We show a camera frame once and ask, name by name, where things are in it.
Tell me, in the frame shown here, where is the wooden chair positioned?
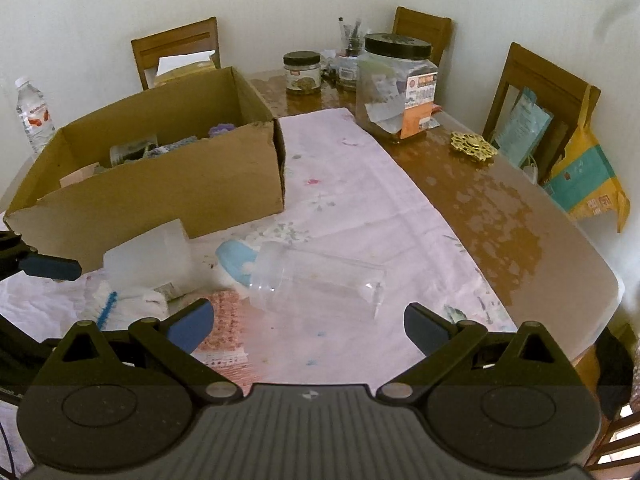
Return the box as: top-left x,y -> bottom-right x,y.
584,400 -> 640,472
131,16 -> 221,92
482,42 -> 601,173
392,6 -> 453,68

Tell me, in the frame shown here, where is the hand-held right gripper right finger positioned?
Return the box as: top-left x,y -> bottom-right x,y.
376,302 -> 590,407

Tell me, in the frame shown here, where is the clear water bottle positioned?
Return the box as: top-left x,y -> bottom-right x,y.
14,76 -> 56,156

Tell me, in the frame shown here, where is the yellow and teal bag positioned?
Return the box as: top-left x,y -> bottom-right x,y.
542,85 -> 631,233

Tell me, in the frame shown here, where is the black cable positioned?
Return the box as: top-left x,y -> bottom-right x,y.
0,417 -> 20,476

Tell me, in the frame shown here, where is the translucent white plastic container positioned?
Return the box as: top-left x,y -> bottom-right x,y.
102,219 -> 197,295

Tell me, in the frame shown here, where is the pink knitted cloth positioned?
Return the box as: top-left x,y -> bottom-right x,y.
197,290 -> 252,392

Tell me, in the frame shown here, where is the clear bottle with blue cap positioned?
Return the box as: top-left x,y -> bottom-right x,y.
215,240 -> 388,322

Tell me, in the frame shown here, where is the clear jar of pens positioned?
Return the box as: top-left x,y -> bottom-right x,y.
335,16 -> 372,92

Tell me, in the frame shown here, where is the yellow crochet coaster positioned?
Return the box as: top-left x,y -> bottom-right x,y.
448,131 -> 497,163

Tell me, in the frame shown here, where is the brown cardboard box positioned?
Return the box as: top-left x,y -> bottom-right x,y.
2,66 -> 287,271

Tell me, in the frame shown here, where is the blue small brush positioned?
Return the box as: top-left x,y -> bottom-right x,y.
96,290 -> 119,332

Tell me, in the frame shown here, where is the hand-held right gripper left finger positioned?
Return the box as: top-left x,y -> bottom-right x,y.
30,298 -> 241,405

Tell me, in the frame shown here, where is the large clear jar black lid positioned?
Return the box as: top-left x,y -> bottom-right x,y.
355,32 -> 440,145

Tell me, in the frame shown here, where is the yellow tissue box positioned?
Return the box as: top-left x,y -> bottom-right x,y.
153,51 -> 217,87

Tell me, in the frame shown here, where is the small jar with black lid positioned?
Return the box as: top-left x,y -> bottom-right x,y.
282,51 -> 322,96

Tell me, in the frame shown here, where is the grey-blue cloth piece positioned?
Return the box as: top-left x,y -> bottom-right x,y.
149,135 -> 202,159

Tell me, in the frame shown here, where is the pink floral tablecloth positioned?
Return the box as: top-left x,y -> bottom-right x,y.
0,107 -> 518,478

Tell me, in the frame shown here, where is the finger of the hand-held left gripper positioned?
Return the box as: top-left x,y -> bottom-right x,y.
0,231 -> 82,282
0,312 -> 63,402

